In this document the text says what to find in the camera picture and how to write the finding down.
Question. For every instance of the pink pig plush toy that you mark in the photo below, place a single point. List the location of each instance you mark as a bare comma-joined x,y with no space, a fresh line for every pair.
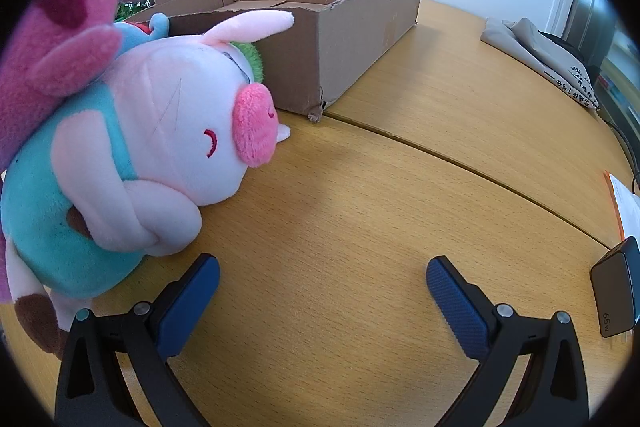
165,127

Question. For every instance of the green fuzzy plush toy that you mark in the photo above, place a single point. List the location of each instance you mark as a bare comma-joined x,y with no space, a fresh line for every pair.
250,59

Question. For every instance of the white orange-edged paper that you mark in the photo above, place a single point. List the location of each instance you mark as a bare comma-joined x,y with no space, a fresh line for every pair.
622,202

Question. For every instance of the magenta striped plush toy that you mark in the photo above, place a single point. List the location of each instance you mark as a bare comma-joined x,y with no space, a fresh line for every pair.
65,22

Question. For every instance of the blue plush toy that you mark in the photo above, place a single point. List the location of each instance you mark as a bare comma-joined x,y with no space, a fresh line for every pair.
146,33

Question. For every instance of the black power adapter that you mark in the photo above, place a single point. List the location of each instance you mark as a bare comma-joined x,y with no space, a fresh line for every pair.
616,289

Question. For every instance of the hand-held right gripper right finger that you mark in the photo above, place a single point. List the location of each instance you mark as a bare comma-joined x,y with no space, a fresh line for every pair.
460,307

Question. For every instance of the green plant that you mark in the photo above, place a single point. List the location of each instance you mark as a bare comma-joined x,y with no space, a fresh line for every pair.
132,8

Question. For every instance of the cardboard box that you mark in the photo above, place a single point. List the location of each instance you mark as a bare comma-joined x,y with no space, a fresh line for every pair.
320,37

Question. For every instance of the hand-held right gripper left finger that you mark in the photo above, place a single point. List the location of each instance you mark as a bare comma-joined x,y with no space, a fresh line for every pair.
186,307

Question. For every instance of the beige tote bag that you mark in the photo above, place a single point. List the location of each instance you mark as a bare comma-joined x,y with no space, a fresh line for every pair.
542,52

